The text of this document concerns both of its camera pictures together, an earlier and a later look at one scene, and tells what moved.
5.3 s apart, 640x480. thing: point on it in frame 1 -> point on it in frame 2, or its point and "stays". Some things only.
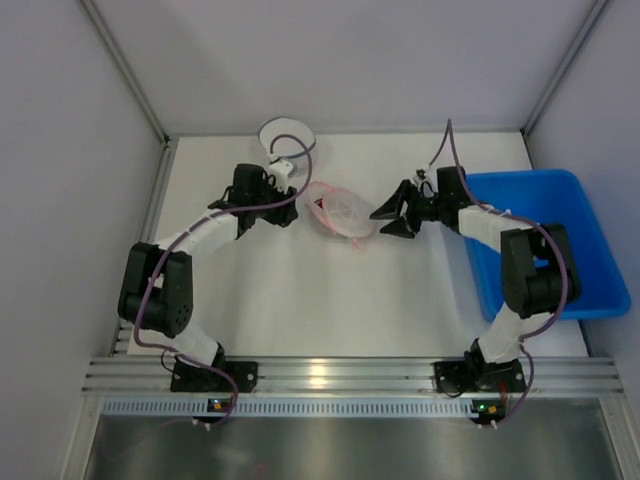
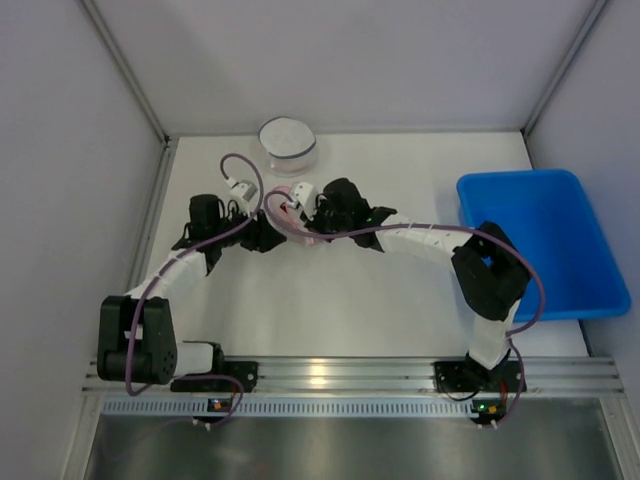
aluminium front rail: (353, 376) stays
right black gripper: (411, 209) -> (315, 220)
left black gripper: (279, 207) -> (258, 231)
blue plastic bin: (547, 197) stays
